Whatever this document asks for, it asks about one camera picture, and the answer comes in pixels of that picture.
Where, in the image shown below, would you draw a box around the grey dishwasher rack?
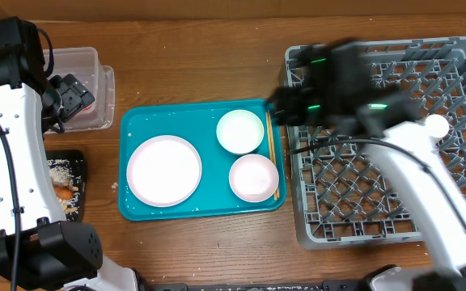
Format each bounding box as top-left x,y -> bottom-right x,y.
273,37 -> 466,250

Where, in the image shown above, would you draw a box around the small white cup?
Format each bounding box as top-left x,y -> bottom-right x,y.
423,114 -> 450,143

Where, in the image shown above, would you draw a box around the small white bowl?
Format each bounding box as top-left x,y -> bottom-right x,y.
228,154 -> 279,203

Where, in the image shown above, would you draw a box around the black rectangular tray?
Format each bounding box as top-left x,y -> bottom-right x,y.
46,150 -> 87,222

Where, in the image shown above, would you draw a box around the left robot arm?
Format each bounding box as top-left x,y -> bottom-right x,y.
0,17 -> 146,290

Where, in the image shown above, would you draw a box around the large white plate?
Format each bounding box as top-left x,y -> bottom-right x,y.
126,135 -> 202,208

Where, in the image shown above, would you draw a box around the white saucer plate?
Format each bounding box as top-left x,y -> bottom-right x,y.
216,109 -> 265,155

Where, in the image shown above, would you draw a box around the clear plastic bin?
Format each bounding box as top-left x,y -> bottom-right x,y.
0,46 -> 116,134

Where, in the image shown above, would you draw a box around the rice and peanut scraps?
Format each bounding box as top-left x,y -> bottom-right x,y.
47,158 -> 87,221

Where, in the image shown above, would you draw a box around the orange carrot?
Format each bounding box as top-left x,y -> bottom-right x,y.
53,184 -> 74,200

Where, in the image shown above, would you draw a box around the wooden chopstick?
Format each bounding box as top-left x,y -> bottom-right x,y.
267,112 -> 282,200
265,112 -> 278,201

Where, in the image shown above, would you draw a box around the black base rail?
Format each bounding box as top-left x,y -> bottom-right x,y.
145,280 -> 371,291

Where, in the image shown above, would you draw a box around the teal serving tray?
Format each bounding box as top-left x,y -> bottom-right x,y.
118,99 -> 287,221

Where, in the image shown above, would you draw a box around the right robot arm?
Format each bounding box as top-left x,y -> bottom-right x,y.
267,39 -> 466,290

